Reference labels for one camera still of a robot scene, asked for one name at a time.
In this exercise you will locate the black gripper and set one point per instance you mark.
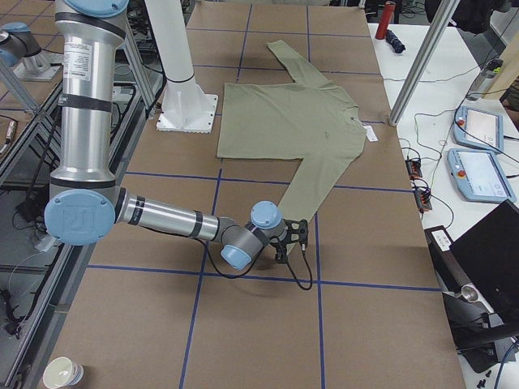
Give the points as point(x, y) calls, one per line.
point(280, 254)

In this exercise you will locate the olive green long-sleeve shirt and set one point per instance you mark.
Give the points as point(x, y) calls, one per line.
point(312, 120)

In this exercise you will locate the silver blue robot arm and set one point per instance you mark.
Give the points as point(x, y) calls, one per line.
point(85, 201)

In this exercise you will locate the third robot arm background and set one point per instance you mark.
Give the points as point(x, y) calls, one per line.
point(21, 52)

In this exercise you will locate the white paper clothing tag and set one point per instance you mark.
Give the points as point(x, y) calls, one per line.
point(370, 134)

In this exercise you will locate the black orange electronics module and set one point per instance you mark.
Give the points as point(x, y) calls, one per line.
point(413, 168)

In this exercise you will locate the black laptop computer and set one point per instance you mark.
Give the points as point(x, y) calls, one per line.
point(488, 254)

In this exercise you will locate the lower teach pendant tablet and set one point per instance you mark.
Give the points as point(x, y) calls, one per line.
point(479, 176)

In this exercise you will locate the teach pendant tablet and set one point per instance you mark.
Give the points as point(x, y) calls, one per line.
point(479, 129)
point(479, 176)

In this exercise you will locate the upper teach pendant tablet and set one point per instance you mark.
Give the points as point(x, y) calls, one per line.
point(479, 129)

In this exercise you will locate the folded dark blue umbrella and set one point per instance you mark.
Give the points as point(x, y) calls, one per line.
point(391, 38)

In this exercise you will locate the paper coffee cup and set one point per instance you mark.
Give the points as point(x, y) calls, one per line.
point(62, 372)

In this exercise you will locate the red cylindrical bottle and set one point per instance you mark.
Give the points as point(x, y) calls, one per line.
point(389, 8)

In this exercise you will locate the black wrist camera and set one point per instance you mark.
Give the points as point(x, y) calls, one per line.
point(296, 232)

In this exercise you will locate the aluminium rail frame structure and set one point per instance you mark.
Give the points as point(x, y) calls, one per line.
point(41, 275)

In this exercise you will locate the aluminium frame post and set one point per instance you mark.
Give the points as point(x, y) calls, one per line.
point(427, 48)

